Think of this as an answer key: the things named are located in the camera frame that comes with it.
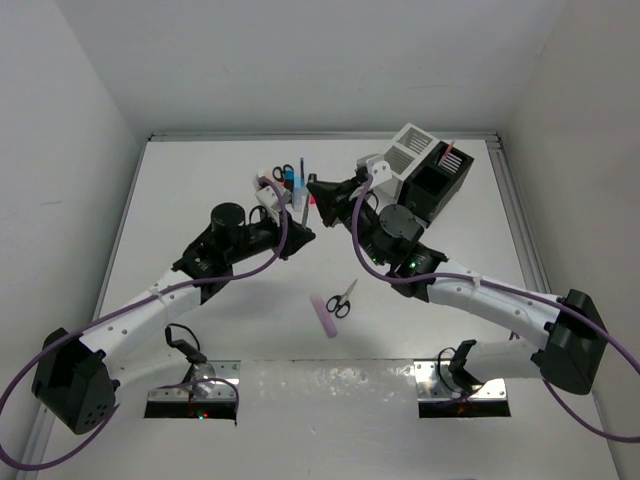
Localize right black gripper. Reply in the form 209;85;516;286
309;177;386;267

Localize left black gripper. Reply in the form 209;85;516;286
223;204;312;263

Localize blue dark pen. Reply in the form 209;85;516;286
300;157;308;226

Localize red pen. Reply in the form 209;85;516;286
437;139;456;165

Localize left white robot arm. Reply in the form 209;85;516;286
31;202;316;435

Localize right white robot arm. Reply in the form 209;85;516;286
307;176;607;395

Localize light blue highlighter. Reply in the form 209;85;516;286
292;176;303;212

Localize blue capped black marker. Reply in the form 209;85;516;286
283;170;295;191

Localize white pink eraser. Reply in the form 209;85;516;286
256;171;273;181

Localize black slatted container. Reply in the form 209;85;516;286
397;141;475;224

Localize white slatted container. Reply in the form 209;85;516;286
383;123;439;185

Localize purple highlighter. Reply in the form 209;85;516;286
310;295;338;338

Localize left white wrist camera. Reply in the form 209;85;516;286
254;175;292;212

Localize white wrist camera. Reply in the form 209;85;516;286
254;175;292;212
356;154;393;189

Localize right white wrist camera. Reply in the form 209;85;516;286
356;154;393;189

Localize blue handled scissors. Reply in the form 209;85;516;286
271;163;295;182

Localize black handled scissors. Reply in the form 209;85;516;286
325;279;358;319

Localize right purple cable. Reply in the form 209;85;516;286
351;174;640;442

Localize purple cable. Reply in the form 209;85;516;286
351;174;640;442
0;179;291;471

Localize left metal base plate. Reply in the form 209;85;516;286
147;360;241;403

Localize metal base plate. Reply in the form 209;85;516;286
147;360;241;403
413;359;508;405

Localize black base cable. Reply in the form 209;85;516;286
163;323;207;365

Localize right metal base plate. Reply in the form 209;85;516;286
413;359;508;405

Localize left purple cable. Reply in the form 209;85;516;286
0;179;291;471

